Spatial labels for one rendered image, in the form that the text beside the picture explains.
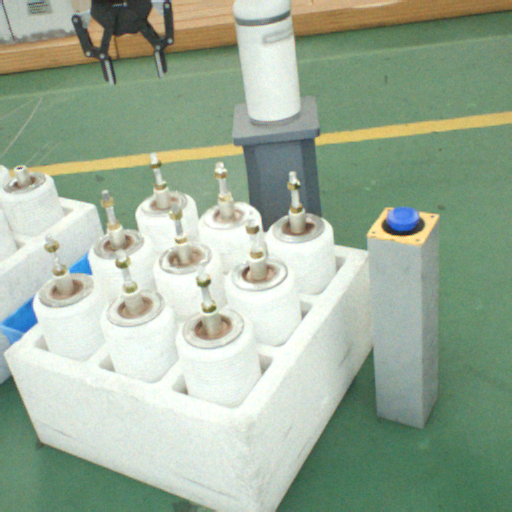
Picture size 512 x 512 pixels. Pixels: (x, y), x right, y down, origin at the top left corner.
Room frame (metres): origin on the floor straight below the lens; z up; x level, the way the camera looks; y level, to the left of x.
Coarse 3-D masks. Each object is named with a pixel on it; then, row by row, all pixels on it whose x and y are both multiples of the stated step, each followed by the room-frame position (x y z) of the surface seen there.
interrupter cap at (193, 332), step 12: (228, 312) 0.74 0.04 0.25; (192, 324) 0.72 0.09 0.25; (228, 324) 0.71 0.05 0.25; (240, 324) 0.71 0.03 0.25; (192, 336) 0.70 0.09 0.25; (204, 336) 0.70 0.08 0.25; (216, 336) 0.70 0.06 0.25; (228, 336) 0.69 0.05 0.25; (204, 348) 0.68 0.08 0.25; (216, 348) 0.67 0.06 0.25
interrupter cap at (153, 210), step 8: (176, 192) 1.07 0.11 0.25; (152, 200) 1.06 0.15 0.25; (176, 200) 1.05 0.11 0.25; (184, 200) 1.04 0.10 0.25; (144, 208) 1.04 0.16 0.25; (152, 208) 1.03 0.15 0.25; (160, 208) 1.03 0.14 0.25; (168, 208) 1.03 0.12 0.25; (152, 216) 1.01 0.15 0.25; (160, 216) 1.00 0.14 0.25
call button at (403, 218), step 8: (400, 208) 0.79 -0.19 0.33; (408, 208) 0.79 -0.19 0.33; (392, 216) 0.78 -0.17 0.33; (400, 216) 0.77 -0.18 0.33; (408, 216) 0.77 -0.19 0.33; (416, 216) 0.77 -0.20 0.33; (392, 224) 0.77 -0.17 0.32; (400, 224) 0.76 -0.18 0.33; (408, 224) 0.76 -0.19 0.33; (416, 224) 0.76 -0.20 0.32
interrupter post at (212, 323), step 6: (216, 306) 0.72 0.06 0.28; (216, 312) 0.70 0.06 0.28; (204, 318) 0.70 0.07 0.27; (210, 318) 0.70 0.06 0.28; (216, 318) 0.70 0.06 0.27; (204, 324) 0.71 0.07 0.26; (210, 324) 0.70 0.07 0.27; (216, 324) 0.70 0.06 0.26; (204, 330) 0.71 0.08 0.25; (210, 330) 0.70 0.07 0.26; (216, 330) 0.70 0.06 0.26
